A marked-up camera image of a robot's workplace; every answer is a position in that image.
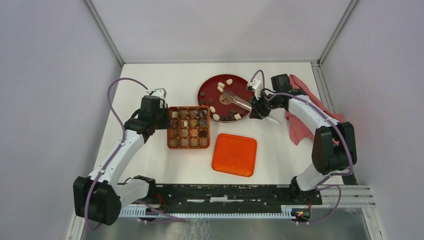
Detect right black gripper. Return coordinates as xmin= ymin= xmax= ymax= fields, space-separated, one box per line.
xmin=249 ymin=90 xmax=282 ymax=120

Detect metal tongs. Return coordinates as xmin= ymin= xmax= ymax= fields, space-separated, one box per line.
xmin=221 ymin=90 xmax=283 ymax=126

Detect orange chocolate box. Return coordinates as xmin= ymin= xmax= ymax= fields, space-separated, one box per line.
xmin=167 ymin=105 xmax=211 ymax=150

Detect round red tray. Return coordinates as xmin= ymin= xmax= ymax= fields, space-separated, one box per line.
xmin=197 ymin=74 xmax=254 ymax=123

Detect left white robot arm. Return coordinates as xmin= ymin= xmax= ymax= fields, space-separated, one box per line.
xmin=73 ymin=89 xmax=170 ymax=226

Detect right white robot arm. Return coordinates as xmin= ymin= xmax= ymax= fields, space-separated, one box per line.
xmin=246 ymin=74 xmax=357 ymax=204

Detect pink cloth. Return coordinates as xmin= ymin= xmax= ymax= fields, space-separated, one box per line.
xmin=285 ymin=74 xmax=345 ymax=146

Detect orange box lid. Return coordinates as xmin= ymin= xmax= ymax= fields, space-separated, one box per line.
xmin=211 ymin=133 xmax=258 ymax=178

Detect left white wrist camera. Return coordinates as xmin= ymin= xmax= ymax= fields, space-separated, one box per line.
xmin=146 ymin=88 xmax=167 ymax=100

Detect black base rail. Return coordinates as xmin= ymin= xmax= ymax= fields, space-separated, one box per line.
xmin=142 ymin=183 xmax=323 ymax=214

